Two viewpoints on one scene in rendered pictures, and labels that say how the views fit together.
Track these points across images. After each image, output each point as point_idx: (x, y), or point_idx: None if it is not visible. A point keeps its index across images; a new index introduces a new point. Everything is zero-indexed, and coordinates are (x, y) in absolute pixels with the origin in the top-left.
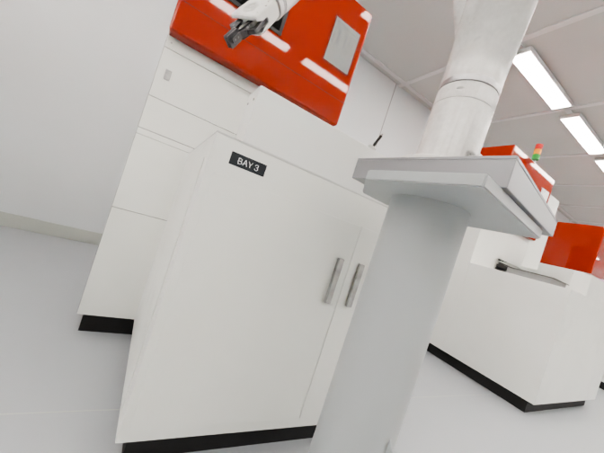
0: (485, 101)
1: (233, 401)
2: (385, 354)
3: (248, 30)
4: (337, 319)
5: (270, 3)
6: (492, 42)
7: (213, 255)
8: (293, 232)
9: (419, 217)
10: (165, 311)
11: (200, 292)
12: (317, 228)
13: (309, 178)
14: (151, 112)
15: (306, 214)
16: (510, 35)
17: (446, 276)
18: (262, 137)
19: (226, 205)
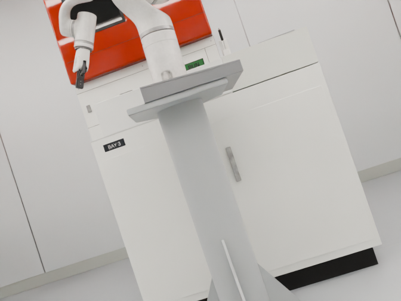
0: (153, 42)
1: (198, 275)
2: (190, 199)
3: (81, 74)
4: (238, 193)
5: (79, 52)
6: (135, 15)
7: (129, 200)
8: (163, 160)
9: (162, 123)
10: (126, 240)
11: (136, 222)
12: None
13: (150, 125)
14: (96, 137)
15: (163, 145)
16: (136, 6)
17: (191, 141)
18: (111, 126)
19: (118, 172)
